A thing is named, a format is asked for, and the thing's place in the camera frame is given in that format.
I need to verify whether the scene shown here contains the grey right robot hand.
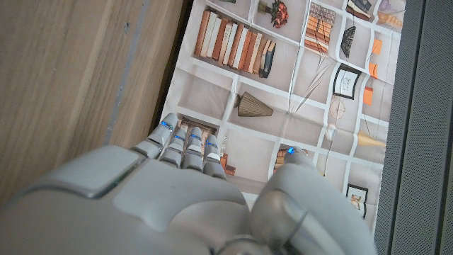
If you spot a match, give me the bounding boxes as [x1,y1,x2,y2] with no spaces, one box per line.
[0,112,378,255]

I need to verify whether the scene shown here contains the printed bookshelf backdrop cloth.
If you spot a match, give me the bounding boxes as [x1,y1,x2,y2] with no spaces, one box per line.
[155,0,407,235]

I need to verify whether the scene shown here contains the grey perforated wall panel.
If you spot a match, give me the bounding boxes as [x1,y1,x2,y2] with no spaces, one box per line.
[374,0,453,255]

